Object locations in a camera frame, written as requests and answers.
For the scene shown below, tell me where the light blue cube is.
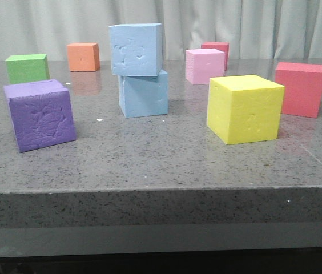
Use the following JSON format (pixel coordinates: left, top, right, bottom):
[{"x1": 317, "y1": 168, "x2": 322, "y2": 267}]
[
  {"x1": 118, "y1": 70, "x2": 168, "y2": 118},
  {"x1": 108, "y1": 23, "x2": 163, "y2": 76}
]

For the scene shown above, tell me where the pink foam cube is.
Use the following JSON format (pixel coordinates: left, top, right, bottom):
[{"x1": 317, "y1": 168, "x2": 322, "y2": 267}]
[{"x1": 185, "y1": 49, "x2": 225, "y2": 84}]

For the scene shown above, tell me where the yellow foam cube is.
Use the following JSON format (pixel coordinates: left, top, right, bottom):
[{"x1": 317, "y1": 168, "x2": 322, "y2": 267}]
[{"x1": 207, "y1": 75, "x2": 285, "y2": 144}]

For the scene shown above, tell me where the small far red cube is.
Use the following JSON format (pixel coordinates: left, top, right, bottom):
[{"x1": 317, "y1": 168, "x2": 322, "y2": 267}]
[{"x1": 200, "y1": 41, "x2": 230, "y2": 71}]

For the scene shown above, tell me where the smooth orange foam cube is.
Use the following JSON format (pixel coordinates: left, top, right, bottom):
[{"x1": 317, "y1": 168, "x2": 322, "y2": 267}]
[{"x1": 67, "y1": 42, "x2": 100, "y2": 72}]

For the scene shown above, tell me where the purple foam cube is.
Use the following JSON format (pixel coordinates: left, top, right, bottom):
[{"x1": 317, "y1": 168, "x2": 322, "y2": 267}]
[{"x1": 3, "y1": 79, "x2": 77, "y2": 152}]

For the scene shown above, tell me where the grey pleated curtain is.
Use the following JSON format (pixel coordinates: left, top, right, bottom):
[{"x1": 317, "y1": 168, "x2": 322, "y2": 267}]
[{"x1": 0, "y1": 1, "x2": 322, "y2": 61}]

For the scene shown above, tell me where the large red foam cube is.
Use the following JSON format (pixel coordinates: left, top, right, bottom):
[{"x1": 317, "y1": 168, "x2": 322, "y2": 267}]
[{"x1": 275, "y1": 62, "x2": 322, "y2": 118}]

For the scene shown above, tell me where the green foam cube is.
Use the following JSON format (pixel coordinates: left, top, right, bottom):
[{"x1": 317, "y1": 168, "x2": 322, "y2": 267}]
[{"x1": 5, "y1": 54, "x2": 50, "y2": 84}]

